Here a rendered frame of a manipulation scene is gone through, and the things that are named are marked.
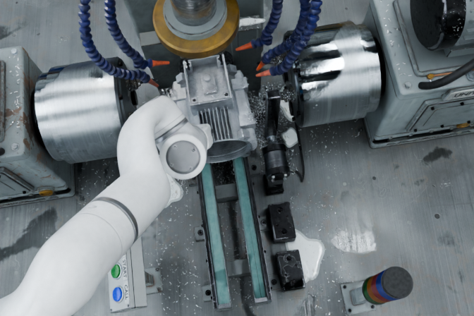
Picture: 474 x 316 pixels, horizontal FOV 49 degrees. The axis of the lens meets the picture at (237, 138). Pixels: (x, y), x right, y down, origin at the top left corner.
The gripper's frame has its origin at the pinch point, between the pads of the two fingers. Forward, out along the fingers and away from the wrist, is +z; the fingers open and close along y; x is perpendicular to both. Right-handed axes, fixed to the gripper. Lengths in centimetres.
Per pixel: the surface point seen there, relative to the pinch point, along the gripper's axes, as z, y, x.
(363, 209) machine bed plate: 16, 43, -32
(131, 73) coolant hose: -3.6, -10.7, 15.5
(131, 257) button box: -11.1, -16.8, -24.3
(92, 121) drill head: -1.0, -22.1, 6.0
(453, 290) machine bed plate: 4, 61, -53
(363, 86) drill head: -0.6, 42.0, 4.3
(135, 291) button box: -14.6, -16.6, -31.0
